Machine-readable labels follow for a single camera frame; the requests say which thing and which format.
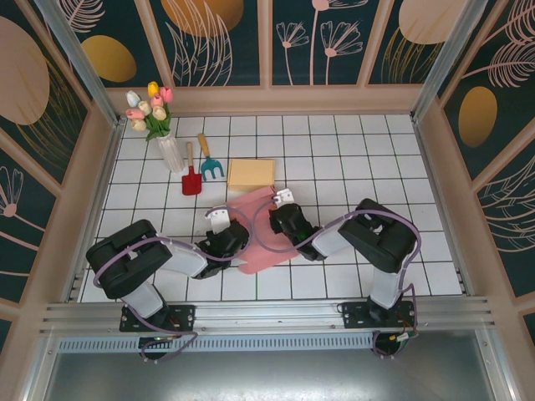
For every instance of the pink paper box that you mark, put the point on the pink paper box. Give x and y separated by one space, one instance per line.
255 198

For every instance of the yellow paper box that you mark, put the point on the yellow paper box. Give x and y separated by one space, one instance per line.
251 173

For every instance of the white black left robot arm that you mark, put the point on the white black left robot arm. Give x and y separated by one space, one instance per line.
184 259

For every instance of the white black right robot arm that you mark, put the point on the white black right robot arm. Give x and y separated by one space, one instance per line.
330 242

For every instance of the red toy shovel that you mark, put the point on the red toy shovel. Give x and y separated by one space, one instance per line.
191 181

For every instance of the teal toy rake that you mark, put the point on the teal toy rake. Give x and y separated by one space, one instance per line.
211 167

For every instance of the white ribbed vase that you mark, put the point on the white ribbed vase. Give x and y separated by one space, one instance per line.
171 152

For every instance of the green tulip stems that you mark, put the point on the green tulip stems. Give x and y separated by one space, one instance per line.
155 129

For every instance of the cream tulip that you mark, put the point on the cream tulip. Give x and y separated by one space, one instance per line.
159 113
138 124
144 107

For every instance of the pink tulip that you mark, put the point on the pink tulip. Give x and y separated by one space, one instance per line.
134 113
157 101

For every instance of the magenta tulip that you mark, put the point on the magenta tulip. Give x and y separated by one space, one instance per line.
167 94

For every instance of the yellow tulip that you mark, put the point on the yellow tulip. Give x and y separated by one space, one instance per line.
153 88

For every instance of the blue white tulip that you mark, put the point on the blue white tulip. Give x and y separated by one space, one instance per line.
133 99

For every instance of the aluminium mounting rail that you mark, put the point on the aluminium mounting rail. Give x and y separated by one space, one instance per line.
267 313

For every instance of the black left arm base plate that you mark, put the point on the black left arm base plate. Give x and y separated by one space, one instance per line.
184 315

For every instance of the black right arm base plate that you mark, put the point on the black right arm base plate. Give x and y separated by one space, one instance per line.
355 319

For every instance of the aluminium side rail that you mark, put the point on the aluminium side rail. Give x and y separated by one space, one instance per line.
430 171
108 167

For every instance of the aluminium frame post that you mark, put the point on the aluminium frame post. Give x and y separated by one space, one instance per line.
81 62
445 62

